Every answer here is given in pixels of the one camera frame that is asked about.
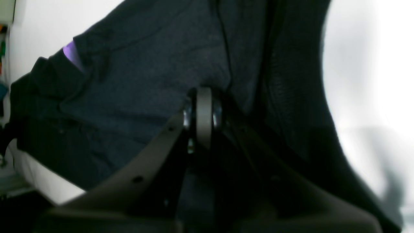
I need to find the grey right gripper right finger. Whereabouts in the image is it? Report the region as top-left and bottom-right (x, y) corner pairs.
(212, 97), (382, 233)

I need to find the black graphic T-shirt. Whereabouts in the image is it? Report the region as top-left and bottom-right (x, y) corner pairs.
(6, 0), (402, 233)

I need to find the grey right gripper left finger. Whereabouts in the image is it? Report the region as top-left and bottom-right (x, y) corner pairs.
(36, 87), (213, 233)

